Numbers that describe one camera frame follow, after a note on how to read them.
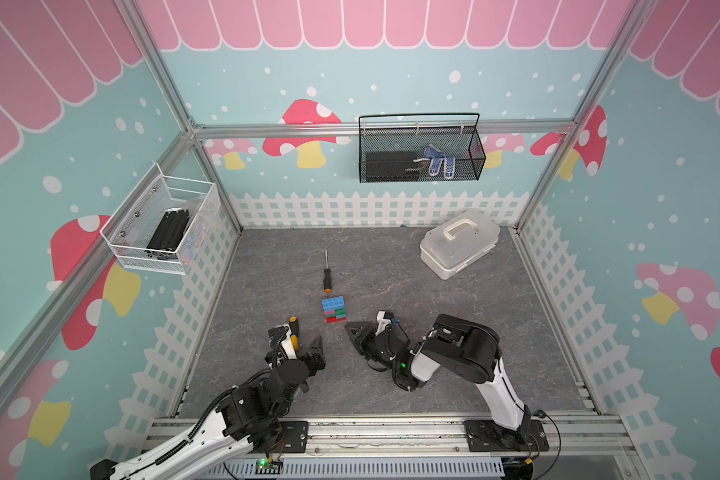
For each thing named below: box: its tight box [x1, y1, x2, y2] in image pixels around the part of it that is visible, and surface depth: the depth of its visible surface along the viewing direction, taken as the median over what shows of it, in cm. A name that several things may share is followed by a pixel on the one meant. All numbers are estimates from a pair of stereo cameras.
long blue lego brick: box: [322, 296, 345, 312], surface depth 90 cm
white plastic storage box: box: [420, 209, 501, 280], surface depth 105 cm
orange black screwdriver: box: [323, 249, 333, 294], surface depth 104 cm
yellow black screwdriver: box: [289, 316, 299, 352], surface depth 95 cm
